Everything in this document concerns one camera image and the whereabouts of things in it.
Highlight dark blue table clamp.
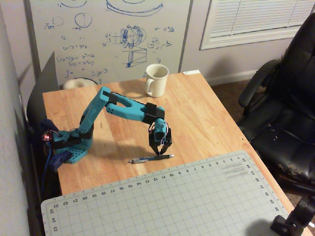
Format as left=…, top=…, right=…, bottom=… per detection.
left=46, top=150, right=72, bottom=172

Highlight white red servo cable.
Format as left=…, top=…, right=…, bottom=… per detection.
left=147, top=122, right=171, bottom=145

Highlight grey cutting mat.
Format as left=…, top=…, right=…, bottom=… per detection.
left=40, top=150, right=290, bottom=236

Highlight white window blinds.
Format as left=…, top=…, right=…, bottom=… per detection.
left=199, top=0, right=315, bottom=51

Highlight blue usb cable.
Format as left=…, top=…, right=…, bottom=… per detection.
left=41, top=144, right=54, bottom=196

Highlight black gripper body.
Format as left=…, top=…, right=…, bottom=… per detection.
left=148, top=130, right=173, bottom=149

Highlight black leather office chair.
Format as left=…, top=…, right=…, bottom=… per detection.
left=237, top=10, right=315, bottom=195

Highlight white ceramic mug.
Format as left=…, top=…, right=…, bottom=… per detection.
left=144, top=63, right=170, bottom=98

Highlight white round roll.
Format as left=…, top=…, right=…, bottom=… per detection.
left=62, top=77, right=98, bottom=90

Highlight dark grey flat panel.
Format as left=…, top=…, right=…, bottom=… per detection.
left=26, top=51, right=60, bottom=124

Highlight blue and black pen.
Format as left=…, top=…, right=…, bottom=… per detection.
left=128, top=154, right=176, bottom=164

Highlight whiteboard with blue drawings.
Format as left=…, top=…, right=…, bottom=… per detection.
left=23, top=0, right=194, bottom=86

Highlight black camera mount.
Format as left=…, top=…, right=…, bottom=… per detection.
left=270, top=196, right=315, bottom=236

